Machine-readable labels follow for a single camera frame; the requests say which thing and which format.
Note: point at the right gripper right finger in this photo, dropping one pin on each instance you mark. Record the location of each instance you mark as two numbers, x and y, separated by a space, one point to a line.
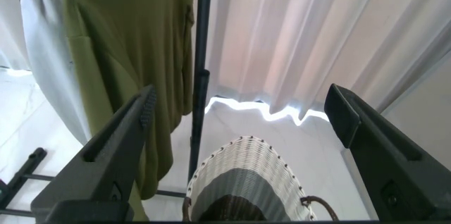
398 174

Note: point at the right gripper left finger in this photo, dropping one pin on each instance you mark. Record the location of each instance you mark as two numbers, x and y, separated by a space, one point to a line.
98 171

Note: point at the pale grey shorts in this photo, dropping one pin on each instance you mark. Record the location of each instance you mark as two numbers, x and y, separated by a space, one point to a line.
46 58

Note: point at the green garment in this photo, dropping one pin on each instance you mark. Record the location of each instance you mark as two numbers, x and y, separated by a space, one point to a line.
123 41

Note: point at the black clothes rack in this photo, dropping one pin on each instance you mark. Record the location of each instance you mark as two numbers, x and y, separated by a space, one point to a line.
201 93

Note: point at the white laundry basket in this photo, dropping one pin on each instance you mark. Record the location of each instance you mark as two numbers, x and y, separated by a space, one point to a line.
246 153

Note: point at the white curtain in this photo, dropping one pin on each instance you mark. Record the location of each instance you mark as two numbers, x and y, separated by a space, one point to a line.
299 41

